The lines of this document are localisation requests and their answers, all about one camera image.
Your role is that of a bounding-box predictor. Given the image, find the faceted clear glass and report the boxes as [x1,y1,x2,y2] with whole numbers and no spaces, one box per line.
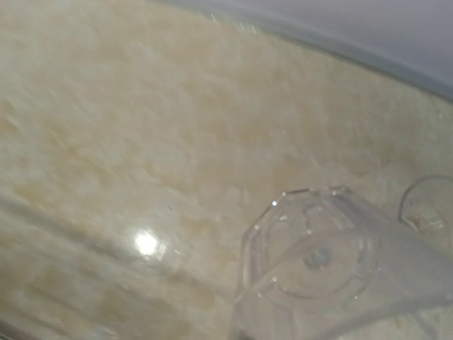
[229,187,452,339]

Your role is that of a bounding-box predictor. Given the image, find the tall clear glass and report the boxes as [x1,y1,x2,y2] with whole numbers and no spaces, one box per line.
[397,174,452,236]

